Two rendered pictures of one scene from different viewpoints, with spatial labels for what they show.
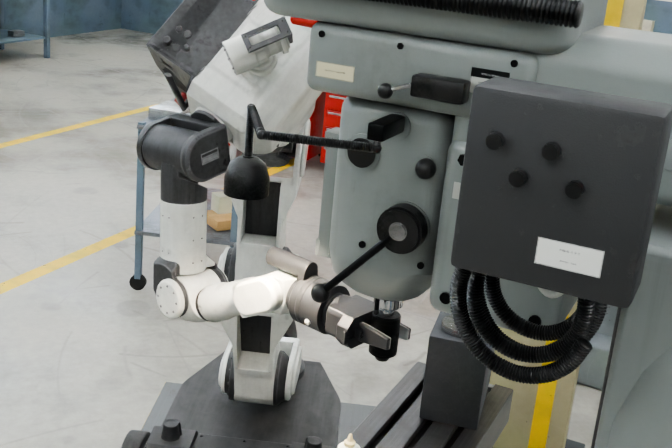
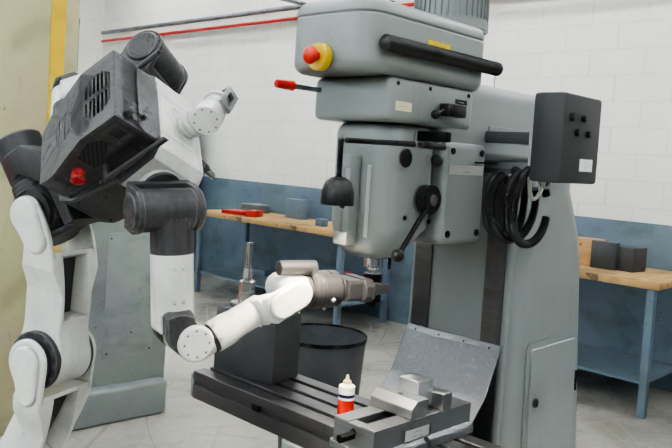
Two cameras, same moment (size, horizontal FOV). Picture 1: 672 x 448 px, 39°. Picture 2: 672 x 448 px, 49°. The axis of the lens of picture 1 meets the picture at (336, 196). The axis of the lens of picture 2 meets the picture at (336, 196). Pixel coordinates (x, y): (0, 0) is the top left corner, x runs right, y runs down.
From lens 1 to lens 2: 1.92 m
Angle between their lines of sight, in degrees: 71
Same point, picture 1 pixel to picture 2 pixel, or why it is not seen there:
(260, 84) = (193, 144)
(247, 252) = (67, 330)
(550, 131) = (582, 110)
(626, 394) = (517, 250)
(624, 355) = not seen: hidden behind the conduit
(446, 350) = (284, 325)
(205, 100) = (170, 161)
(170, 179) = (184, 232)
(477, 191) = (566, 142)
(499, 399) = not seen: hidden behind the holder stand
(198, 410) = not seen: outside the picture
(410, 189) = (423, 176)
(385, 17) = (428, 71)
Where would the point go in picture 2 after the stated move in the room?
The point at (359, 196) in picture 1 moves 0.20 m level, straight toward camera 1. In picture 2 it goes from (402, 187) to (489, 193)
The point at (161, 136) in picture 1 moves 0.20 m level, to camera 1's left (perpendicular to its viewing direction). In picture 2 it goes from (164, 196) to (102, 199)
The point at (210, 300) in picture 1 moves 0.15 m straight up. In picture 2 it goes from (232, 327) to (236, 258)
